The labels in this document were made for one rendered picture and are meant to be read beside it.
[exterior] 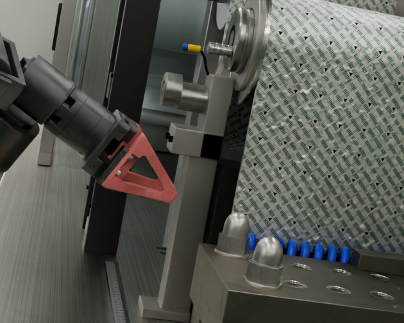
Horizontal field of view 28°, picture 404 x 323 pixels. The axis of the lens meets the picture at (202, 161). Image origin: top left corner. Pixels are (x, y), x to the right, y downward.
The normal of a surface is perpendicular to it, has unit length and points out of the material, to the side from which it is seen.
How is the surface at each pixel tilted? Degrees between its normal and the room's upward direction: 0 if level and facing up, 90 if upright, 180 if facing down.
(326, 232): 90
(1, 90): 118
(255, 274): 90
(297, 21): 60
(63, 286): 0
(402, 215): 90
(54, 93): 71
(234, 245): 90
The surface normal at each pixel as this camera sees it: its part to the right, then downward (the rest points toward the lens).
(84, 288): 0.18, -0.97
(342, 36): 0.21, -0.19
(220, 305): -0.97, -0.15
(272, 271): 0.16, 0.17
